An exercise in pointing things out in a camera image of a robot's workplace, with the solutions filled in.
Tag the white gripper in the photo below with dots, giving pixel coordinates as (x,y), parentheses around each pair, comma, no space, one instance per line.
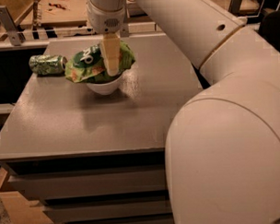
(105,20)

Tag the green rice chip bag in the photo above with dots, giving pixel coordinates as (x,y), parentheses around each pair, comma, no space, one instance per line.
(87,66)

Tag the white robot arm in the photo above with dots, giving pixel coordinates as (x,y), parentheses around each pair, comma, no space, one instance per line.
(223,145)

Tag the white bowl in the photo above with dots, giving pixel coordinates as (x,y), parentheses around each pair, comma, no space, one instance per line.
(103,84)

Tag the green soda can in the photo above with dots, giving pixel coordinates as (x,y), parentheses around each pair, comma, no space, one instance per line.
(47,64)

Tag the wooden back workbench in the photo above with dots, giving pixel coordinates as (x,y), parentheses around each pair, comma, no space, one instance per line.
(45,19)

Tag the grey drawer cabinet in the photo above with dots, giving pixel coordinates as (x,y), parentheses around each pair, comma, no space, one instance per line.
(92,159)

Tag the cardboard box on floor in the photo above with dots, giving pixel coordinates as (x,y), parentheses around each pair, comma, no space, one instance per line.
(19,209)

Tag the left metal bracket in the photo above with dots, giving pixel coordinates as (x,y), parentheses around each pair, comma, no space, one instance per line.
(10,26)

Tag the metal bracket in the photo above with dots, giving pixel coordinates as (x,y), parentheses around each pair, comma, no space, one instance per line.
(10,26)
(234,6)

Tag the right metal bracket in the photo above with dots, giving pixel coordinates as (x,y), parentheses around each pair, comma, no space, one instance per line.
(234,6)

